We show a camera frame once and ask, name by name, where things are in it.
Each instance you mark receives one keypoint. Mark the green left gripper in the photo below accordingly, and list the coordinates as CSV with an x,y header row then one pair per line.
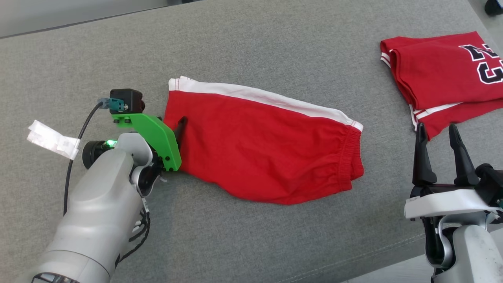
x,y
157,135

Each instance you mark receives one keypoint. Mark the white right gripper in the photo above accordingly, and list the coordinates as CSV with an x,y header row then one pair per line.
x,y
448,200

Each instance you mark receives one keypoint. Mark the red shorts with white stripe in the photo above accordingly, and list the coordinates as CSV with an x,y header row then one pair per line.
x,y
255,149

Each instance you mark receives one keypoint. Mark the red number 23 jersey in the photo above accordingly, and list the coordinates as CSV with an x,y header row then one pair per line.
x,y
436,70

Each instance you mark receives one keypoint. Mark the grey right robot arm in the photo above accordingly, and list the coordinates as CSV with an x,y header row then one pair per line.
x,y
471,251

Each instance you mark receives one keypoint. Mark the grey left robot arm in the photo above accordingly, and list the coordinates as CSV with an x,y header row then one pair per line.
x,y
98,212

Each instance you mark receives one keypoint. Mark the grey fabric sofa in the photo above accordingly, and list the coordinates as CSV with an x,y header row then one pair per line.
x,y
235,243

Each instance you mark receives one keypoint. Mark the white tape label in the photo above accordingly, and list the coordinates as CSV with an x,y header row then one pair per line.
x,y
51,139

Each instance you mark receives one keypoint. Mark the black round object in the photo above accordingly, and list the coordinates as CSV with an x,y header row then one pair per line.
x,y
494,6

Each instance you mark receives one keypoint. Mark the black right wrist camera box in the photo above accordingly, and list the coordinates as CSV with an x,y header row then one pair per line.
x,y
491,184

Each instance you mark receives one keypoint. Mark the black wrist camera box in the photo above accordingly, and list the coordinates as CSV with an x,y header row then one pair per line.
x,y
126,101
491,184

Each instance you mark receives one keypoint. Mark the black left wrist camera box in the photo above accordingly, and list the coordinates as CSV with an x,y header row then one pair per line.
x,y
126,101

